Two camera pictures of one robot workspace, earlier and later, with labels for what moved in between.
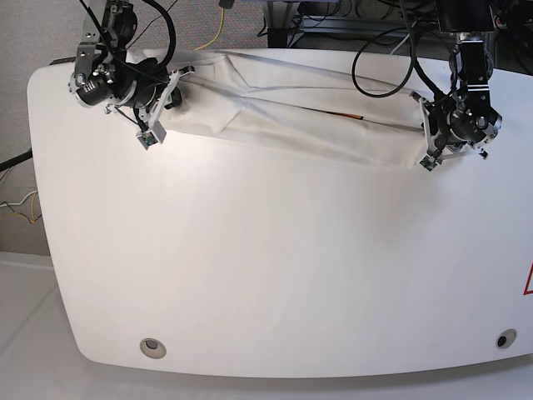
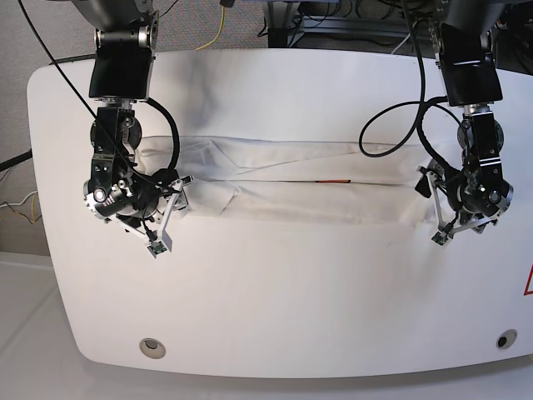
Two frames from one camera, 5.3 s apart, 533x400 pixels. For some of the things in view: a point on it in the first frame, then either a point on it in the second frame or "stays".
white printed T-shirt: x=290 y=106 -> x=296 y=180
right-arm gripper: x=147 y=95 -> x=156 y=199
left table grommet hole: x=152 y=348 stays
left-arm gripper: x=454 y=127 -> x=463 y=202
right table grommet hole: x=505 y=338 stays
